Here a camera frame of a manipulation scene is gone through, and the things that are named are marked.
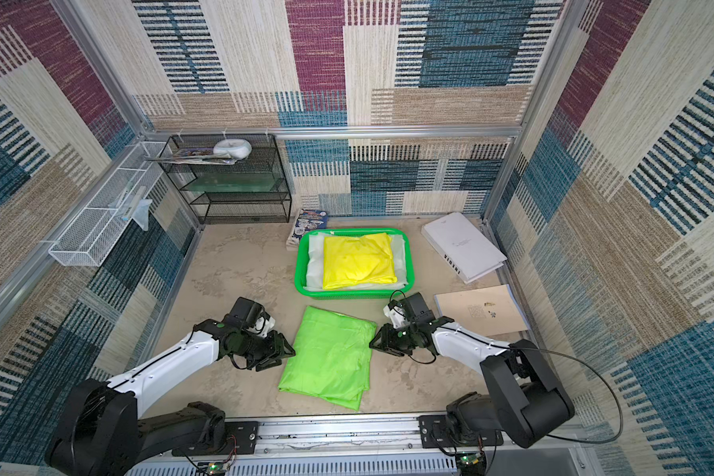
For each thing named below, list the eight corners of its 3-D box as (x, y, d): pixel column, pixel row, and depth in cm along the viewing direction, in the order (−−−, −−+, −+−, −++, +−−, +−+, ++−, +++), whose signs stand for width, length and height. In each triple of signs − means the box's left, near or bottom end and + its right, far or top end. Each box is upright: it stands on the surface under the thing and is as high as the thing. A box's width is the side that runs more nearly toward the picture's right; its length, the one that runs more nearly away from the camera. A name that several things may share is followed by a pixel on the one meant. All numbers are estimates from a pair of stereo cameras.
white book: (464, 285, 102) (467, 280, 100) (417, 232, 118) (418, 226, 115) (506, 264, 108) (509, 258, 105) (455, 216, 123) (457, 210, 121)
